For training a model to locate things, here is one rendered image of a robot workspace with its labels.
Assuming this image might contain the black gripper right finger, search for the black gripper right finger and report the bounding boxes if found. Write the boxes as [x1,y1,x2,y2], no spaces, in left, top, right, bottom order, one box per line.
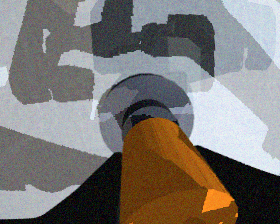
[194,146,280,224]

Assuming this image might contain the orange cylinder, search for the orange cylinder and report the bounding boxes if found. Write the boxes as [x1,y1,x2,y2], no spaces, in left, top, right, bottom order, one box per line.
[120,117,237,224]

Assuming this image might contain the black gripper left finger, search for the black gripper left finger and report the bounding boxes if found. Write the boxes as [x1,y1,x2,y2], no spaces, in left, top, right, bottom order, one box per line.
[0,152,122,224]

